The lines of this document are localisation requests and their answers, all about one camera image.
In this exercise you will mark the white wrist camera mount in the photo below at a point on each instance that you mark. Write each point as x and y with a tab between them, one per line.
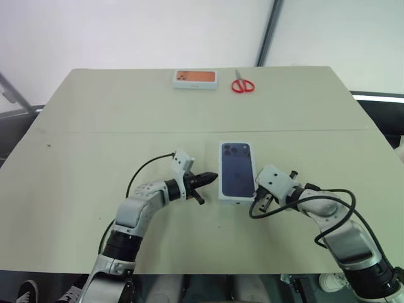
182	162
274	181

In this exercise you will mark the dark upright window post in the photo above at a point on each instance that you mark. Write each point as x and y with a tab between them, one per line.
269	31

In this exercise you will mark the grey metal frame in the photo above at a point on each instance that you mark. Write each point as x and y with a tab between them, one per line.
15	98

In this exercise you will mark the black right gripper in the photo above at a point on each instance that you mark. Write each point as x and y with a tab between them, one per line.
265	192

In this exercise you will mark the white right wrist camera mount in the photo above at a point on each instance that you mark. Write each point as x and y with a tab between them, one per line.
274	181

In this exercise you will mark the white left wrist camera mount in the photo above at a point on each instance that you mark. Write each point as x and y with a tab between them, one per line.
182	162

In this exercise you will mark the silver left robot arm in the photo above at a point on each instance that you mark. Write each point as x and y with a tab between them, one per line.
126	221

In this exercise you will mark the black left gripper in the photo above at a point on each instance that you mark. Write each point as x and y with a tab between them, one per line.
191	184

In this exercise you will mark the black furniture with white strip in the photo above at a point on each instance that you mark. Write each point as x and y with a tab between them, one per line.
382	113

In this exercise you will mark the white phone box lid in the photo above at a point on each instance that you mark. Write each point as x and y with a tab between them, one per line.
236	170

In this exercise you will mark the orange print phone box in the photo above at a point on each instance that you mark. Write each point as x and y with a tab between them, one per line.
195	78

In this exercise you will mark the small metal bracket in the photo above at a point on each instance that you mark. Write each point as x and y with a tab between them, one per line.
285	277

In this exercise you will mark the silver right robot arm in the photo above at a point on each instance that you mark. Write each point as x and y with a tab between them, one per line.
347	240

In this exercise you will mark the black sneaker with white marks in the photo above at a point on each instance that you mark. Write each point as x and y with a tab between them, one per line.
27	292
74	290

